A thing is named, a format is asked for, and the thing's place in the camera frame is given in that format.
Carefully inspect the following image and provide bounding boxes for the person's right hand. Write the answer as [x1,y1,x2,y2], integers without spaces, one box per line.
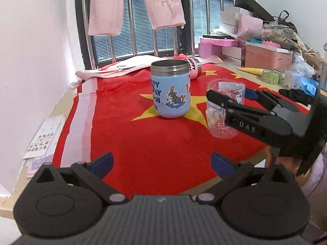
[265,146,305,177]

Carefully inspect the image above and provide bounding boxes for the blue cartoon steel cup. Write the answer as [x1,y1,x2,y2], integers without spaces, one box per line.
[150,59,192,119]

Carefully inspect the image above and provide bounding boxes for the blue plastic bag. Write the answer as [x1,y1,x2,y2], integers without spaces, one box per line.
[299,78,319,95]

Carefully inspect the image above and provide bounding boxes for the clear cartoon glass cup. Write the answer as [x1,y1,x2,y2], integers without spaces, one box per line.
[206,78,246,140]

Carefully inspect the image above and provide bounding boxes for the yellow piping bag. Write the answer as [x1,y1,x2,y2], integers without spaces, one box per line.
[237,66,264,76]

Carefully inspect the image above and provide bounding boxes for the pink plastic bag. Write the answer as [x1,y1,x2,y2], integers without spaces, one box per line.
[237,13,272,41]

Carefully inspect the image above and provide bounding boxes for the purple sticker sheet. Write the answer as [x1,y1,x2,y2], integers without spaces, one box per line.
[25,155,55,178]

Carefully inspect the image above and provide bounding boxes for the metal window bars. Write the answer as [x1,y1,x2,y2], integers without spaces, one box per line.
[75,0,256,69]

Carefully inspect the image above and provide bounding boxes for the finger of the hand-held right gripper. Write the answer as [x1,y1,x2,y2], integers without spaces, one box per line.
[245,89,300,113]
[206,89,272,117]

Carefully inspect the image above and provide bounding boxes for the white paper envelope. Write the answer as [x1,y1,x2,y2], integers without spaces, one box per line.
[82,55,160,77]

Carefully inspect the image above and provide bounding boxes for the pink steel cup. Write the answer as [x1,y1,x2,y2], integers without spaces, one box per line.
[183,56,203,81]

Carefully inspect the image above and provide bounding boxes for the red flag cloth with stars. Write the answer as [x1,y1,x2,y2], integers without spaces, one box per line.
[52,62,311,197]

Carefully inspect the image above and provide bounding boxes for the green tape roll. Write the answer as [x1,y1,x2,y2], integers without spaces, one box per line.
[262,69,280,85]

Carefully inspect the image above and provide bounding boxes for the small white printed carton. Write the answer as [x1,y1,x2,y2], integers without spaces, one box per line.
[284,70,304,90]

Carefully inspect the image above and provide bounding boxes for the pink foam blocks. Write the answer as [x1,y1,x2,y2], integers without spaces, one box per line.
[199,38,246,58]

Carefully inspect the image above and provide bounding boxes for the black cloth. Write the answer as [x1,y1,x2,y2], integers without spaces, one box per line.
[278,88,318,106]

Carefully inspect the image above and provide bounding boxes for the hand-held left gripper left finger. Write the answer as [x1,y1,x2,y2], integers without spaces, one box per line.
[33,152,128,205]

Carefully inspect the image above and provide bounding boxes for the plain pink towel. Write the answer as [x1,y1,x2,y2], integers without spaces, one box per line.
[88,0,126,37]

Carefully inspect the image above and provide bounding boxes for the white sticker sheet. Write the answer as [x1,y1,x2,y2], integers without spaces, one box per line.
[23,115,65,160]

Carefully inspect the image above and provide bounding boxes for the small white box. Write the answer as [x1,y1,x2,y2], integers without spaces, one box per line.
[221,46,246,61]

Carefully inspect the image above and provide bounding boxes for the pink towel with bow embroidery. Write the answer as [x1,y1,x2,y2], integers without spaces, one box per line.
[138,0,186,30]

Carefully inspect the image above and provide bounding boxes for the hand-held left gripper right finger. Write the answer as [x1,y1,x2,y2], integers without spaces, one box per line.
[196,152,296,205]

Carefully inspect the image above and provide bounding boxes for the pink wooden box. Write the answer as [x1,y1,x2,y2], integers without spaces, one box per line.
[245,42,294,70]

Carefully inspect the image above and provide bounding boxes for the black handbag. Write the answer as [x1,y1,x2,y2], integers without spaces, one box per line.
[273,10,298,30]

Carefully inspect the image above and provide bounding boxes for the white plastic bag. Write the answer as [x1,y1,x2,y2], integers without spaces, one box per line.
[291,52,317,79]

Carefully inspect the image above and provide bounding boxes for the stack of white boxes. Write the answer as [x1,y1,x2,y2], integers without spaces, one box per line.
[219,6,254,34]

